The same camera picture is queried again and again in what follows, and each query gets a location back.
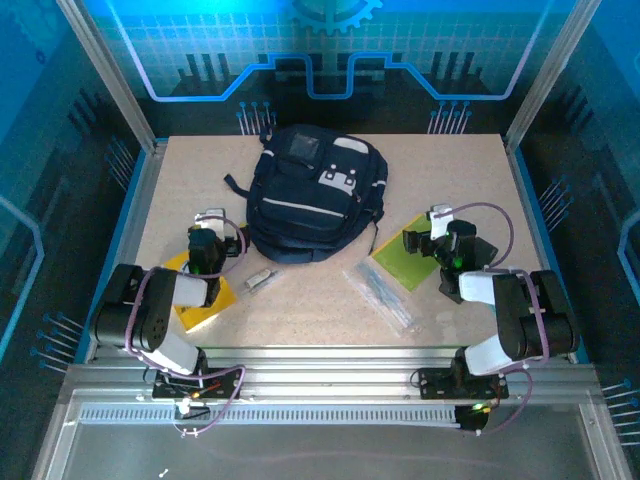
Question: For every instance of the green book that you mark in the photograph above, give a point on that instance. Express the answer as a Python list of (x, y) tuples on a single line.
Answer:
[(400, 265)]

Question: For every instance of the small clear supplies bag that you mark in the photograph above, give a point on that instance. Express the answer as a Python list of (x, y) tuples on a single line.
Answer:
[(260, 280)]

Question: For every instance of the long clear pencil case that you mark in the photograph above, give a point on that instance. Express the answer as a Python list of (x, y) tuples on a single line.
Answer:
[(382, 297)]

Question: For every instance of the yellow book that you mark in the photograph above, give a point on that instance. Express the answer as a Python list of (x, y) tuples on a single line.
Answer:
[(200, 317)]

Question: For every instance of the navy blue backpack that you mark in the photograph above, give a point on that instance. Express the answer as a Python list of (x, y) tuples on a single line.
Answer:
[(300, 200)]

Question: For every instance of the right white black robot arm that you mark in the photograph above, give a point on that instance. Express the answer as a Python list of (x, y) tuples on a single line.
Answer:
[(545, 310)]

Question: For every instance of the small white connector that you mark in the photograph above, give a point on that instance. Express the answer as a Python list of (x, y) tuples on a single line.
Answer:
[(182, 407)]

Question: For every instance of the black controller box with LED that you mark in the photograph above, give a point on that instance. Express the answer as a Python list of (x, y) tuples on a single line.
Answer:
[(470, 420)]

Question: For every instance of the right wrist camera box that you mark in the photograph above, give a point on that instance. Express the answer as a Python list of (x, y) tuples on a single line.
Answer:
[(439, 216)]

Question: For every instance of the right aluminium side rail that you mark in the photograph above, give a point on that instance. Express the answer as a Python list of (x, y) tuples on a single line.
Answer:
[(518, 165)]

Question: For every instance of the aluminium side rail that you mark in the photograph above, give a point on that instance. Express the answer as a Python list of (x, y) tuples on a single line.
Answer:
[(518, 165), (151, 165)]

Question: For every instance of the left aluminium side rail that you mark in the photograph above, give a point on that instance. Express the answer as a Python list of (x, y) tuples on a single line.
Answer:
[(151, 165)]

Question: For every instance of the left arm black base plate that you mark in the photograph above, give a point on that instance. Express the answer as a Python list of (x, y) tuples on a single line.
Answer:
[(225, 387)]

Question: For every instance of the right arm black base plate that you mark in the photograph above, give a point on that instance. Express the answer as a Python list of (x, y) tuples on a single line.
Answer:
[(435, 385)]

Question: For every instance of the wide aluminium frame rail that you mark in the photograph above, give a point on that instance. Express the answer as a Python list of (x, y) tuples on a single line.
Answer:
[(325, 372)]

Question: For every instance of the right aluminium frame post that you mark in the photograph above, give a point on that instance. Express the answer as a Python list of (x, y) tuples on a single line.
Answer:
[(550, 75)]

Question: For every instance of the aluminium frame post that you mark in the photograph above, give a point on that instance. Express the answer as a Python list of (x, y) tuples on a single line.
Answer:
[(550, 75), (111, 75)]

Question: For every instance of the left aluminium frame post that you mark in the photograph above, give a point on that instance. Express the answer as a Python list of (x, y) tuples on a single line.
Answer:
[(111, 75)]

